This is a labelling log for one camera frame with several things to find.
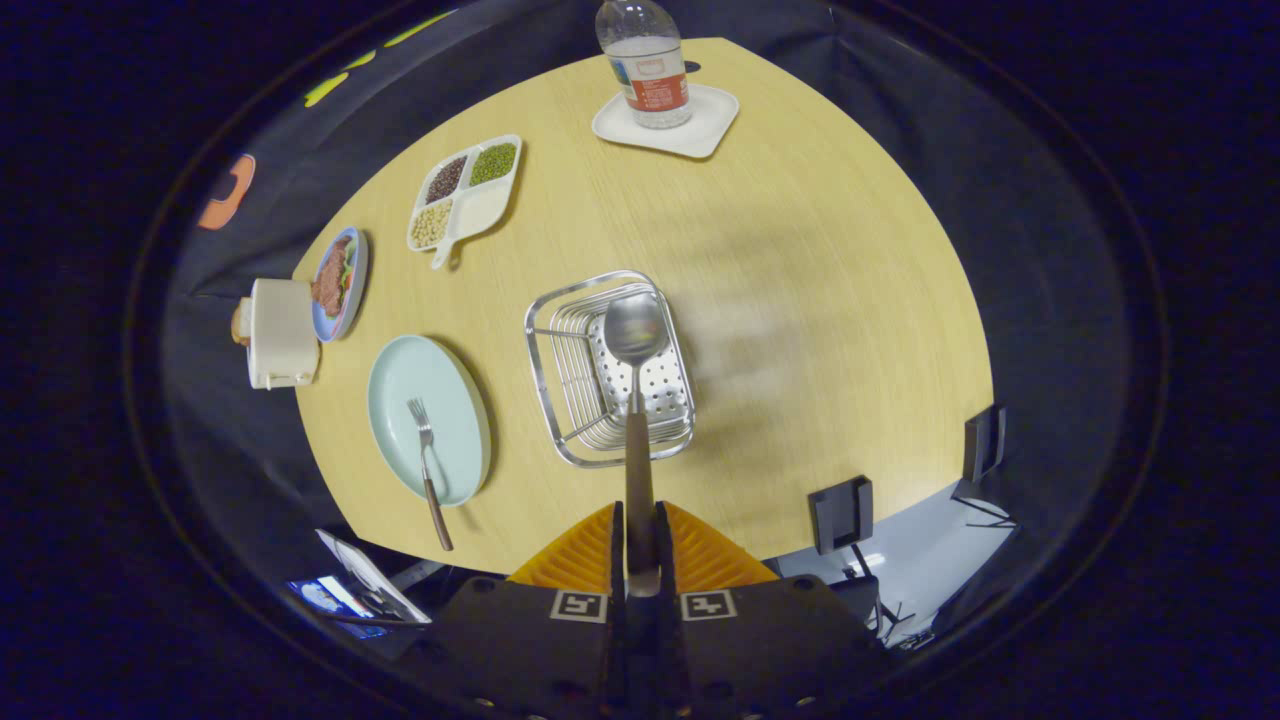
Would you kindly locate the glowing blue screen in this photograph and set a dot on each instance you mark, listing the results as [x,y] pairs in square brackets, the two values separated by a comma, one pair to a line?
[325,598]

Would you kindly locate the toasted bread slice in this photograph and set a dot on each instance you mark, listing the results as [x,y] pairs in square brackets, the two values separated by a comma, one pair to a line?
[241,322]

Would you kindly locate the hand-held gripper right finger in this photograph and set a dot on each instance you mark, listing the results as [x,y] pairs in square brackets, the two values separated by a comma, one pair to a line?
[664,560]

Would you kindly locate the black holder on stand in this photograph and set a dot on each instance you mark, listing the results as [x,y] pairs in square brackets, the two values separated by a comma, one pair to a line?
[840,512]
[984,442]

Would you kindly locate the white flat panel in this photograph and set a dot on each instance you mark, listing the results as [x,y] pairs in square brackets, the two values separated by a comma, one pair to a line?
[370,578]

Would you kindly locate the white divided dish with beans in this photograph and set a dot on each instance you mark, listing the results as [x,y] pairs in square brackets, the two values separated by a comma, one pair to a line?
[487,205]

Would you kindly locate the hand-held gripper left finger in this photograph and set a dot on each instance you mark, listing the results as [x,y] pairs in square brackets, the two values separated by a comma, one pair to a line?
[617,560]

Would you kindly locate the white toaster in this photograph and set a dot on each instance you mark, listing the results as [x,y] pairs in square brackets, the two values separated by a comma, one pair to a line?
[285,335]

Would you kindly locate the clear water bottle red label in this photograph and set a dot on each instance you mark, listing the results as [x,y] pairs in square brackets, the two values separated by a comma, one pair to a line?
[650,70]

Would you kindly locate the blue plate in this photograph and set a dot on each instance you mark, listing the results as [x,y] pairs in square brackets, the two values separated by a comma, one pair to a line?
[359,275]

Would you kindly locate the meat and vegetables food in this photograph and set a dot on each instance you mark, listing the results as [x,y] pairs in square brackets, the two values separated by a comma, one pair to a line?
[329,285]

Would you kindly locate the white square coaster tray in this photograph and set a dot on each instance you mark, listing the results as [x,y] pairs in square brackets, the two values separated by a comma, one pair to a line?
[712,125]

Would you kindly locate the pale green plate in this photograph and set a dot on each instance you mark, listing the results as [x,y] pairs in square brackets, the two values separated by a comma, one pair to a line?
[445,375]

